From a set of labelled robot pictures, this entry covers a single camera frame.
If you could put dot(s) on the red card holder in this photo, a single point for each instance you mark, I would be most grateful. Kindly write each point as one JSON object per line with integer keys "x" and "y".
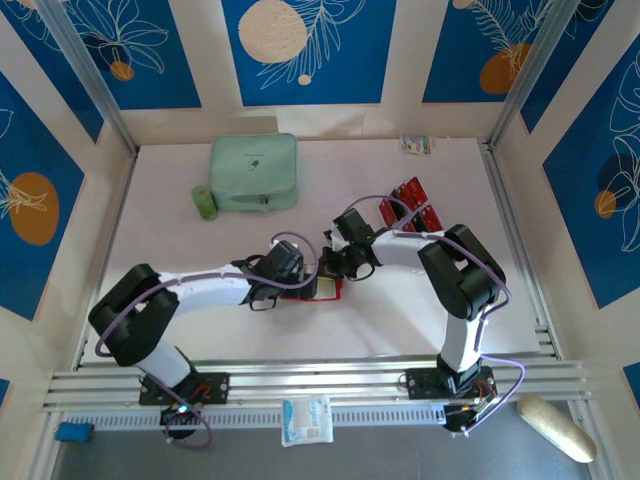
{"x": 330, "y": 290}

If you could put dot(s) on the red snack packet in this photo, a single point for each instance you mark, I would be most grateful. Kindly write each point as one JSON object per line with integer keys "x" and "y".
{"x": 431, "y": 217}

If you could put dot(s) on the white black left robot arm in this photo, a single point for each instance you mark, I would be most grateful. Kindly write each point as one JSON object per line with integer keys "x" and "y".
{"x": 210, "y": 290}

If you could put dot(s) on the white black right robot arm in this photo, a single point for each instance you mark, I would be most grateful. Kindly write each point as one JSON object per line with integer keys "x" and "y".
{"x": 400, "y": 247}

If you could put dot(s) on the green cylinder roll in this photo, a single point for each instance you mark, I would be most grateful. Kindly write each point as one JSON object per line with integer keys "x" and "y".
{"x": 204, "y": 202}

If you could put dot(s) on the mint green zip pouch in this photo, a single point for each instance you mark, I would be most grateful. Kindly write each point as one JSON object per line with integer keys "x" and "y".
{"x": 252, "y": 165}

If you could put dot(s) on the small printed paper packet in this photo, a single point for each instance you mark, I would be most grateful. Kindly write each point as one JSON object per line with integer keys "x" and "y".
{"x": 417, "y": 144}

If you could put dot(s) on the white blue wipes packet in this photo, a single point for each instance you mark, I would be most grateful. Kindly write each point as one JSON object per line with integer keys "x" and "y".
{"x": 307, "y": 420}

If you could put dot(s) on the black base controller box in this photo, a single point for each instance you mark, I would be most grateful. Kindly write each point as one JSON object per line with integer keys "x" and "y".
{"x": 180, "y": 414}
{"x": 457, "y": 417}

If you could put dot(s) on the blue plastic block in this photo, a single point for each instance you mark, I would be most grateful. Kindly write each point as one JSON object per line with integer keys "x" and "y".
{"x": 74, "y": 432}

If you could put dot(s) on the long aluminium mounting rail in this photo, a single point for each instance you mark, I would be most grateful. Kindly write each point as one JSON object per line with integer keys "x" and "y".
{"x": 325, "y": 382}

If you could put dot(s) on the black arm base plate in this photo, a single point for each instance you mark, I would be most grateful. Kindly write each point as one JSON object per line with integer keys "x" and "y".
{"x": 217, "y": 387}
{"x": 419, "y": 382}

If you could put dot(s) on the aluminium side rail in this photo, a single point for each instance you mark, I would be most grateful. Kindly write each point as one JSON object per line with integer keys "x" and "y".
{"x": 517, "y": 225}
{"x": 117, "y": 220}

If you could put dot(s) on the aluminium frame post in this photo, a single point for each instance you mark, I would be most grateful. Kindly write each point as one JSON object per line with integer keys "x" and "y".
{"x": 85, "y": 70}
{"x": 535, "y": 75}

